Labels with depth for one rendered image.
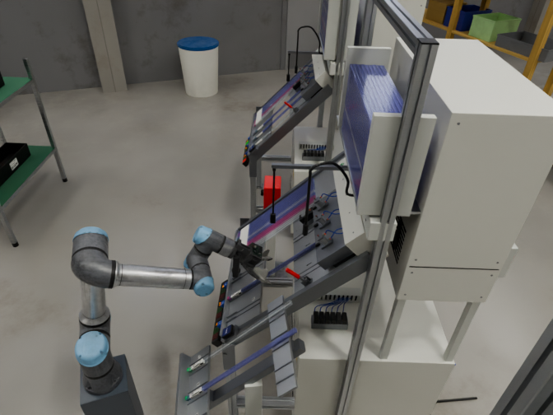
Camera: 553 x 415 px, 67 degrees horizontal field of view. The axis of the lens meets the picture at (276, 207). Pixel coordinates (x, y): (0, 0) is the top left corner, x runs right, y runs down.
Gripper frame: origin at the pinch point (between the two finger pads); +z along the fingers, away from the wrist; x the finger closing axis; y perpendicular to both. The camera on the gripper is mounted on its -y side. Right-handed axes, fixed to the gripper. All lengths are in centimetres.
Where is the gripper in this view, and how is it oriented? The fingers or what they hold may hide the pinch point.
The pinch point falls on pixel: (271, 272)
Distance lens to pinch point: 176.0
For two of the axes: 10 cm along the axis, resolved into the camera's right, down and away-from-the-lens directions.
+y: 5.4, -6.7, -5.1
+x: 0.2, -6.0, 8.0
